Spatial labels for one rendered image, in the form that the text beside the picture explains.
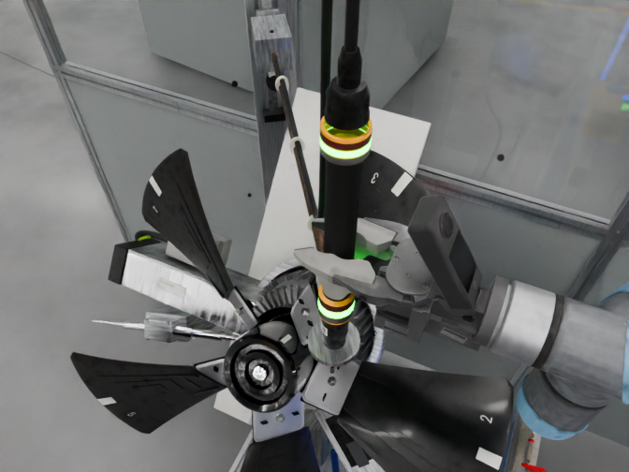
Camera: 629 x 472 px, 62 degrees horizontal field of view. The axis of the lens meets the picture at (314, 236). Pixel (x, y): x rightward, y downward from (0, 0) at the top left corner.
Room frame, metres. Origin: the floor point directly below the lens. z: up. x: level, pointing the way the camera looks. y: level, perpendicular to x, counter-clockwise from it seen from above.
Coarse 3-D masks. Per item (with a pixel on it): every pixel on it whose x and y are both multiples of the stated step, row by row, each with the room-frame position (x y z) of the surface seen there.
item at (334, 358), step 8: (320, 320) 0.37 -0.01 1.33; (312, 328) 0.37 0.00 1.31; (320, 328) 0.37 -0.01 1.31; (352, 328) 0.37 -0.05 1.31; (312, 336) 0.36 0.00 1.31; (320, 336) 0.36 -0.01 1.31; (352, 336) 0.36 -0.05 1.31; (312, 344) 0.34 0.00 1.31; (320, 344) 0.34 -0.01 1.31; (344, 344) 0.34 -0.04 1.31; (352, 344) 0.34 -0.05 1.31; (312, 352) 0.33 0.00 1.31; (320, 352) 0.33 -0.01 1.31; (328, 352) 0.33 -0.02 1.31; (336, 352) 0.33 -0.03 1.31; (344, 352) 0.33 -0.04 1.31; (352, 352) 0.33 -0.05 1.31; (320, 360) 0.32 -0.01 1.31; (328, 360) 0.32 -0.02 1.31; (336, 360) 0.32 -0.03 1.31; (344, 360) 0.32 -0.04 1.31; (352, 360) 0.33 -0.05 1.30
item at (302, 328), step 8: (304, 296) 0.47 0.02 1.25; (312, 296) 0.45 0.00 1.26; (296, 304) 0.46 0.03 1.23; (304, 304) 0.45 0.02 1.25; (312, 304) 0.44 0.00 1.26; (296, 312) 0.45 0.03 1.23; (312, 312) 0.43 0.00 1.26; (296, 320) 0.43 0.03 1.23; (304, 320) 0.42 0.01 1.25; (312, 320) 0.41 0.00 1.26; (296, 328) 0.42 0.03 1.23; (304, 328) 0.41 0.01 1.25; (304, 336) 0.39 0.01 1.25; (304, 344) 0.38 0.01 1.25
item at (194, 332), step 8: (96, 320) 0.54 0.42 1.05; (128, 328) 0.51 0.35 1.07; (136, 328) 0.51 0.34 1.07; (176, 328) 0.50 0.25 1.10; (184, 328) 0.49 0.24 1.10; (192, 328) 0.49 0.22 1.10; (176, 336) 0.49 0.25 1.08; (184, 336) 0.48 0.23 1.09; (192, 336) 0.48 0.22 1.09; (200, 336) 0.48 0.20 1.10; (208, 336) 0.47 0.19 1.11; (216, 336) 0.47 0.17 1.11; (224, 336) 0.47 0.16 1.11; (232, 336) 0.47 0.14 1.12
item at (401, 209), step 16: (368, 160) 0.59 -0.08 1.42; (384, 160) 0.57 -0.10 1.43; (368, 176) 0.57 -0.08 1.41; (384, 176) 0.55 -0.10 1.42; (400, 176) 0.53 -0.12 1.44; (368, 192) 0.54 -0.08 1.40; (384, 192) 0.53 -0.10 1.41; (416, 192) 0.50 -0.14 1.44; (368, 208) 0.52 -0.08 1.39; (384, 208) 0.50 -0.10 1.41; (400, 208) 0.49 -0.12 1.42; (416, 208) 0.48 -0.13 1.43; (368, 256) 0.45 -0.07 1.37
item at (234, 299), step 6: (234, 288) 0.46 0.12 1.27; (234, 294) 0.46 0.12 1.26; (228, 300) 0.49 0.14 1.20; (234, 300) 0.47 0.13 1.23; (240, 300) 0.44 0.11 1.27; (234, 306) 0.48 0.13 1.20; (240, 306) 0.45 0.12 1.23; (246, 306) 0.44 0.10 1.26; (246, 312) 0.44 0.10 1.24; (246, 318) 0.44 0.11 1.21; (252, 318) 0.42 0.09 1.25; (246, 324) 0.45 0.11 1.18; (252, 324) 0.43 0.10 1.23
